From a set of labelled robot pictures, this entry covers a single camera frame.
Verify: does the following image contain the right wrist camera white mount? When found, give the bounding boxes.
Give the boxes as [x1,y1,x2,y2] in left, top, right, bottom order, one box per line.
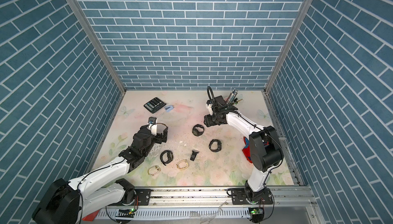
[206,96,227,115]

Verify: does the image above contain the gold watch left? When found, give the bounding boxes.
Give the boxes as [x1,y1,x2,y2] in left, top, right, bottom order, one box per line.
[147,165,161,176]

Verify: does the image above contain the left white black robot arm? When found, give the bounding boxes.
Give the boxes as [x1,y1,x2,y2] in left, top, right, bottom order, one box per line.
[32,124,168,224]

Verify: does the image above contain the black desktop calculator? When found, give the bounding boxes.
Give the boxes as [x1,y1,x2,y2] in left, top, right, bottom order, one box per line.
[143,97,166,113]

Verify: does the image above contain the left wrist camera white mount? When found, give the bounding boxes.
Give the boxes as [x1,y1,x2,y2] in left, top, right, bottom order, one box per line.
[148,117,158,136]

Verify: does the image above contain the gold watch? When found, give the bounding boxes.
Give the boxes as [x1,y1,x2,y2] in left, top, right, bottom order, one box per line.
[147,165,161,176]
[176,160,189,170]

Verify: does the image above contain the gold watch right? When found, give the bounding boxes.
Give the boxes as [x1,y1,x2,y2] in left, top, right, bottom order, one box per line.
[176,160,189,170]

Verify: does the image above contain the red blue towel cloth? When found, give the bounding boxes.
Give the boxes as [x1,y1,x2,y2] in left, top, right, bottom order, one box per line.
[242,137,252,163]

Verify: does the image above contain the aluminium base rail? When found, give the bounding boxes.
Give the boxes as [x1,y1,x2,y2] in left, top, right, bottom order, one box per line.
[104,186,317,222]

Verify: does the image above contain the pens in cup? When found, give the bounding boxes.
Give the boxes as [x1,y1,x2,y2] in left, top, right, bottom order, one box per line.
[226,89,241,106]

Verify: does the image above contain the black corrugated cable hose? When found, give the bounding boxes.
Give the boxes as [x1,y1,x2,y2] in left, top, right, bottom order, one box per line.
[206,86,216,105]

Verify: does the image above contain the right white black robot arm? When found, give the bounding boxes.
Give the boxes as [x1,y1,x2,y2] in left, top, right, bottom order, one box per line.
[204,111,284,201]

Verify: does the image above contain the light blue stapler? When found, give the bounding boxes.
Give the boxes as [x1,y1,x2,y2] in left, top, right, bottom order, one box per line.
[165,105,174,112]

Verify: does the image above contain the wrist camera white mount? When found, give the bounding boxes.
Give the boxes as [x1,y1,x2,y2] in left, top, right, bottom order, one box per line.
[148,117,158,136]
[206,96,227,115]

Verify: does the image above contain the red box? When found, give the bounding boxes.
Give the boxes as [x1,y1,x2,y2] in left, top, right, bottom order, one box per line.
[83,210,100,222]

